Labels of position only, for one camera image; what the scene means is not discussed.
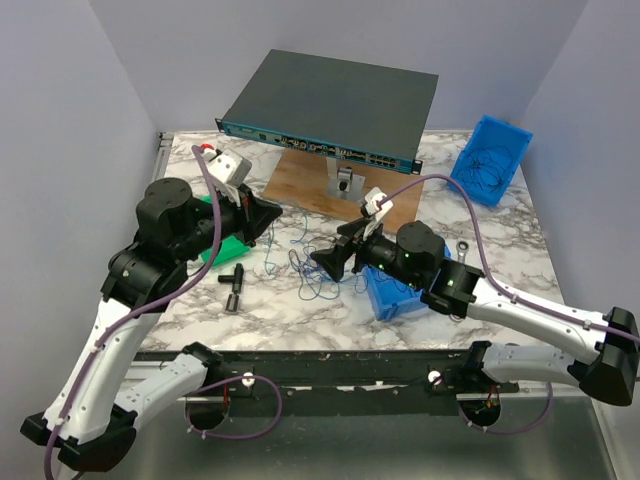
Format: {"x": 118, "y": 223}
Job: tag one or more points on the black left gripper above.
{"x": 254, "y": 215}

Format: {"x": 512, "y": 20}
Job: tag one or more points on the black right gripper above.
{"x": 333, "y": 259}

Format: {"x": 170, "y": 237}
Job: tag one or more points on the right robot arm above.
{"x": 593, "y": 351}

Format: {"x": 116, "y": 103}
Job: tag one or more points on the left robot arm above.
{"x": 92, "y": 424}

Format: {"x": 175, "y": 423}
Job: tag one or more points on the green plastic bin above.
{"x": 230, "y": 248}

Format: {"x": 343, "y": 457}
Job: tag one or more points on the brown wooden board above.
{"x": 326, "y": 185}

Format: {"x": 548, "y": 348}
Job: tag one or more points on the black T-shaped tool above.
{"x": 235, "y": 279}

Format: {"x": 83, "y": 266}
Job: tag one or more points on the near blue plastic bin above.
{"x": 388, "y": 296}

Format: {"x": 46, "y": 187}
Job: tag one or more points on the blue plastic bin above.
{"x": 489, "y": 161}
{"x": 388, "y": 296}

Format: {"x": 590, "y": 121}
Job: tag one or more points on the small metal cylinder socket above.
{"x": 232, "y": 303}

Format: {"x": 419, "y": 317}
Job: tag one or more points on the silver ratchet wrench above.
{"x": 462, "y": 250}

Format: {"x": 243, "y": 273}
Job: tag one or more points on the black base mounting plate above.
{"x": 340, "y": 375}

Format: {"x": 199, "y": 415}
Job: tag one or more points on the far blue plastic bin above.
{"x": 489, "y": 161}

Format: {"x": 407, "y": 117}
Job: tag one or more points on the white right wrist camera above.
{"x": 375, "y": 207}

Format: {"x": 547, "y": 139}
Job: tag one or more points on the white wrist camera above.
{"x": 375, "y": 207}
{"x": 228, "y": 170}

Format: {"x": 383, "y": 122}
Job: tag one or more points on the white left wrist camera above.
{"x": 228, "y": 170}

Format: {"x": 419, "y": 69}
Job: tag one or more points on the grey metal bracket fixture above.
{"x": 343, "y": 182}

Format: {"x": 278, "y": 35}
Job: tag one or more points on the aluminium frame rail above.
{"x": 92, "y": 424}

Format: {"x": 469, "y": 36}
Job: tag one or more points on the grey network switch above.
{"x": 345, "y": 110}

